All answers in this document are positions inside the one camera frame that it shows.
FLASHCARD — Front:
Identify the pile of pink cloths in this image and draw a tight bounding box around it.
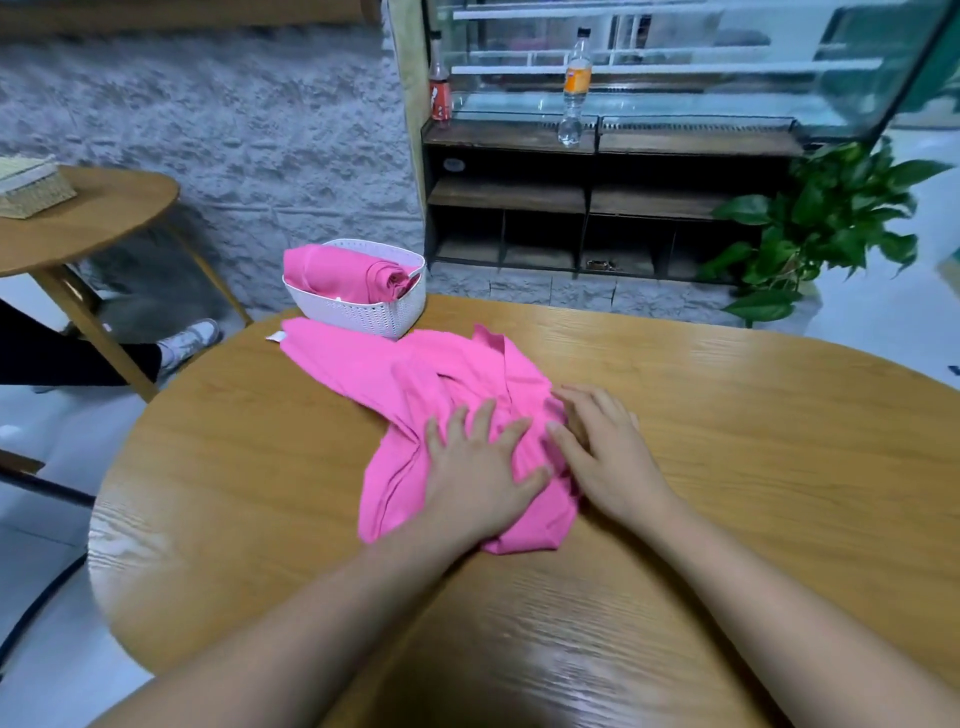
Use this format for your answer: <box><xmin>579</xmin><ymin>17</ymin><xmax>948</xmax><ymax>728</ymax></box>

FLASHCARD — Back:
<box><xmin>279</xmin><ymin>316</ymin><xmax>582</xmax><ymax>557</ymax></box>

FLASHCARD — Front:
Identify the red label cola bottle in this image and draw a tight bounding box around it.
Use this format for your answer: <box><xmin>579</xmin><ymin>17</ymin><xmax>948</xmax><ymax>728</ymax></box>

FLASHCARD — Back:
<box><xmin>427</xmin><ymin>57</ymin><xmax>455</xmax><ymax>125</ymax></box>

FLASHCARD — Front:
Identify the glass display case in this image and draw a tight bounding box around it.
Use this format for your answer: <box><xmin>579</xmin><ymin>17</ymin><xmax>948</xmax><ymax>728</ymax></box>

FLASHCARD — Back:
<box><xmin>424</xmin><ymin>0</ymin><xmax>954</xmax><ymax>137</ymax></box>

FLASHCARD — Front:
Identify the person's left hand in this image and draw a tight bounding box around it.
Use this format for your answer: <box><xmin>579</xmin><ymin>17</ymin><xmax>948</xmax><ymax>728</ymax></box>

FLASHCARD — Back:
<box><xmin>421</xmin><ymin>397</ymin><xmax>554</xmax><ymax>549</ymax></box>

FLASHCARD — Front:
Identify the clear bottle with orange label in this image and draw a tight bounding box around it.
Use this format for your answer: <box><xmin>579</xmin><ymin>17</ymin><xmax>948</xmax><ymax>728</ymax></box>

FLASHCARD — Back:
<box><xmin>558</xmin><ymin>27</ymin><xmax>594</xmax><ymax>149</ymax></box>

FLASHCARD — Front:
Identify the person's left forearm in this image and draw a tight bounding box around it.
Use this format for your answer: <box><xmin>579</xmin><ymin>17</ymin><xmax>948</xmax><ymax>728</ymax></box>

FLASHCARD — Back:
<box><xmin>90</xmin><ymin>510</ymin><xmax>474</xmax><ymax>728</ymax></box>

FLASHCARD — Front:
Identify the white shoe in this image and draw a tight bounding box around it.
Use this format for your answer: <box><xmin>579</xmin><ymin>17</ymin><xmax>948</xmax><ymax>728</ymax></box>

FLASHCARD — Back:
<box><xmin>154</xmin><ymin>318</ymin><xmax>224</xmax><ymax>377</ymax></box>

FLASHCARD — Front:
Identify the wooden bar counter top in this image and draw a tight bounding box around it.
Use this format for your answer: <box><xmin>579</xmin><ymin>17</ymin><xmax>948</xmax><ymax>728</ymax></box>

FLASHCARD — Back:
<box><xmin>0</xmin><ymin>0</ymin><xmax>377</xmax><ymax>39</ymax></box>

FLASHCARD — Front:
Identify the white woven plastic basket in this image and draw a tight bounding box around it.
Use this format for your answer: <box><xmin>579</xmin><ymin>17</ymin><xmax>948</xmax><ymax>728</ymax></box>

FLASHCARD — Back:
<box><xmin>282</xmin><ymin>237</ymin><xmax>429</xmax><ymax>341</ymax></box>

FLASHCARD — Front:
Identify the pink towel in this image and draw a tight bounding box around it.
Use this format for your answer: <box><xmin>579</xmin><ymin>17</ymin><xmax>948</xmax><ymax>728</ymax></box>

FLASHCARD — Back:
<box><xmin>283</xmin><ymin>244</ymin><xmax>419</xmax><ymax>306</ymax></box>

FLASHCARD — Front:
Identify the green potted plant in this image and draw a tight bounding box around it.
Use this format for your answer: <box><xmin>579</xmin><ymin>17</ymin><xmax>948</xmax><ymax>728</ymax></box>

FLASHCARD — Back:
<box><xmin>697</xmin><ymin>138</ymin><xmax>954</xmax><ymax>329</ymax></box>

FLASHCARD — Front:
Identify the dark wooden shelf cabinet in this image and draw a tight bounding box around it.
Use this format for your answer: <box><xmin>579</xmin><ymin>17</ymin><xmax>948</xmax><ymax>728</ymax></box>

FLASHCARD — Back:
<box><xmin>420</xmin><ymin>117</ymin><xmax>812</xmax><ymax>287</ymax></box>

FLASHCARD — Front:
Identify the small round wooden side table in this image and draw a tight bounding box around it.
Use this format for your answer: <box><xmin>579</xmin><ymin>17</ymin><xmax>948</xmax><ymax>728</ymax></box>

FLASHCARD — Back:
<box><xmin>0</xmin><ymin>165</ymin><xmax>249</xmax><ymax>404</ymax></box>

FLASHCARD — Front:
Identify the person's right hand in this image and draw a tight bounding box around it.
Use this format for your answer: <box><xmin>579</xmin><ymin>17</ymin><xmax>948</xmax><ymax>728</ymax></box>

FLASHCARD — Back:
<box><xmin>543</xmin><ymin>384</ymin><xmax>677</xmax><ymax>534</ymax></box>

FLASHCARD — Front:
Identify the person's right forearm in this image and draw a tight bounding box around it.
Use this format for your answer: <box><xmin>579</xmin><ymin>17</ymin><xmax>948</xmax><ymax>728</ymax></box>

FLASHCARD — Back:
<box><xmin>630</xmin><ymin>502</ymin><xmax>960</xmax><ymax>728</ymax></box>

